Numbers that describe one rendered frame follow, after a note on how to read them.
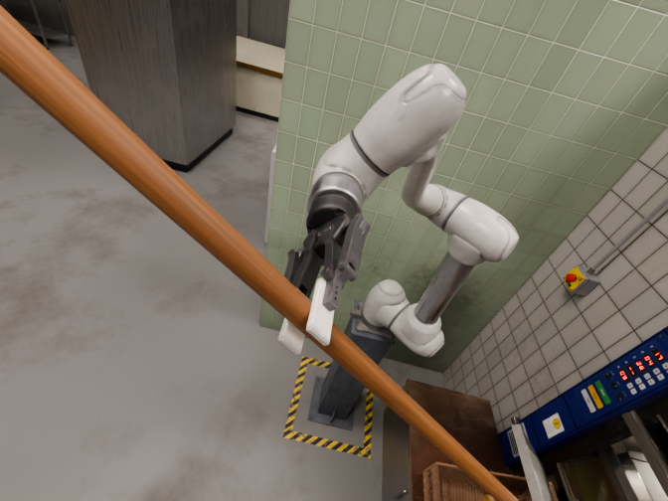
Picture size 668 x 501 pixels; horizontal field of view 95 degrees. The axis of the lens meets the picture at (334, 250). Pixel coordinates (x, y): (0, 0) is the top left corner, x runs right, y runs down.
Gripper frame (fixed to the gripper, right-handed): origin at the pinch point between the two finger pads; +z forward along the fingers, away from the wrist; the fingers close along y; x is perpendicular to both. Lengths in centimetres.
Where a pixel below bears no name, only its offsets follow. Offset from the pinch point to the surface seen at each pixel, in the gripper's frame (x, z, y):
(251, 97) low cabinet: 38, -586, 256
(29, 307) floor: 20, -97, 279
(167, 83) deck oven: 94, -323, 203
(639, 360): -123, -52, -42
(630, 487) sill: -144, -21, -21
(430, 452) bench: -150, -39, 53
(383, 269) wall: -98, -126, 50
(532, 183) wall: -84, -125, -41
